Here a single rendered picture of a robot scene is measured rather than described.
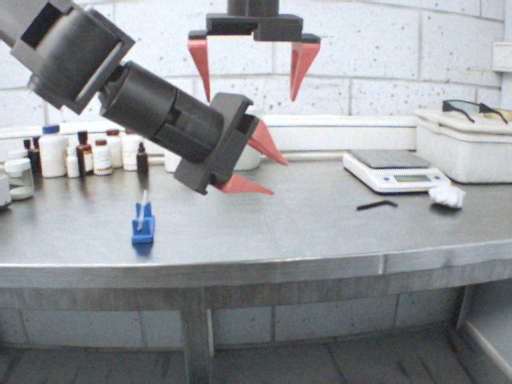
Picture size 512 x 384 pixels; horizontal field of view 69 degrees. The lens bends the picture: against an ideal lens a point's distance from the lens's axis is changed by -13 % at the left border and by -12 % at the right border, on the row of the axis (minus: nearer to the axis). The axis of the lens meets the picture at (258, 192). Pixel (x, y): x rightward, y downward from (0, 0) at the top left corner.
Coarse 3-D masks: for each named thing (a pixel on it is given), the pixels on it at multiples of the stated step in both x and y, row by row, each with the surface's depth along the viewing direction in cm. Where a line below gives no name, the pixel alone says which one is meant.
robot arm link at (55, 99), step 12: (96, 12) 31; (108, 24) 32; (120, 36) 33; (120, 48) 33; (108, 60) 34; (120, 60) 34; (96, 72) 36; (108, 72) 33; (36, 84) 31; (96, 84) 33; (48, 96) 32; (60, 96) 32; (84, 96) 33; (60, 108) 33; (72, 108) 33; (84, 108) 34
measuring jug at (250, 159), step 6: (252, 108) 111; (258, 108) 109; (252, 114) 101; (258, 114) 102; (246, 150) 103; (252, 150) 104; (246, 156) 104; (252, 156) 105; (258, 156) 107; (240, 162) 104; (246, 162) 104; (252, 162) 105; (258, 162) 107; (234, 168) 105; (240, 168) 104; (246, 168) 105; (252, 168) 106
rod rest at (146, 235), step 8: (136, 208) 70; (136, 216) 71; (144, 216) 71; (152, 216) 71; (136, 224) 62; (144, 224) 63; (152, 224) 68; (136, 232) 63; (144, 232) 63; (152, 232) 64; (136, 240) 62; (144, 240) 63; (152, 240) 63
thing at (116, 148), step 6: (108, 132) 106; (114, 132) 106; (108, 138) 106; (114, 138) 106; (120, 138) 107; (108, 144) 106; (114, 144) 106; (120, 144) 107; (114, 150) 107; (120, 150) 108; (114, 156) 107; (120, 156) 108; (114, 162) 107; (120, 162) 108
